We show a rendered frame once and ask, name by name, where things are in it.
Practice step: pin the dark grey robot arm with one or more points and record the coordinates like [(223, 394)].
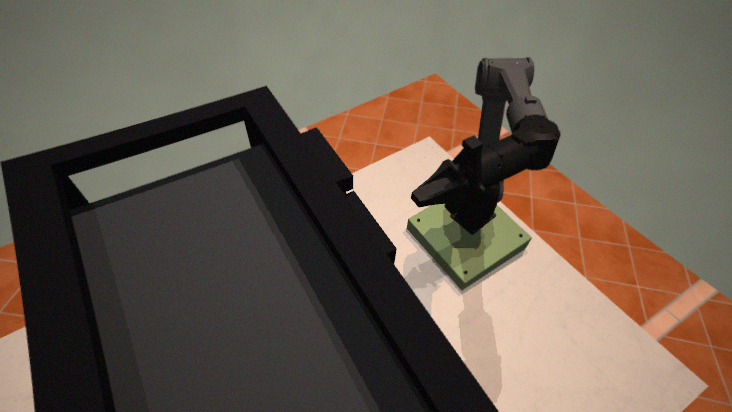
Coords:
[(532, 143)]

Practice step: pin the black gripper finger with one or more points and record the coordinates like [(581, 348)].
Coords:
[(454, 199), (438, 185)]

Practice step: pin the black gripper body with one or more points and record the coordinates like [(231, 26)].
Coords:
[(480, 176)]

